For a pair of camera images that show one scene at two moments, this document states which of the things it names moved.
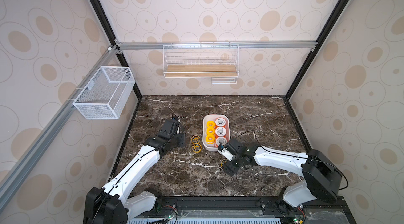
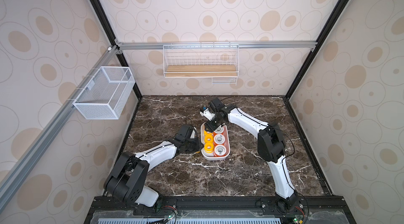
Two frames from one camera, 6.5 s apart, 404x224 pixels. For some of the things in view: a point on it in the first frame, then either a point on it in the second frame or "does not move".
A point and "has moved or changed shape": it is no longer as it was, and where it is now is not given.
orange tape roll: (220, 131) has moved or changed shape
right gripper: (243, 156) -> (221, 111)
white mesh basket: (105, 95) does not move
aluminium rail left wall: (20, 171) does not move
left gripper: (182, 139) -> (198, 145)
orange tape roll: (221, 140) has moved or changed shape
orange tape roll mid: (220, 122) has moved or changed shape
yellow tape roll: (210, 139) -> (209, 147)
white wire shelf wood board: (220, 62) does not move
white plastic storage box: (216, 130) has moved or changed shape
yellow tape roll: (210, 130) has moved or changed shape
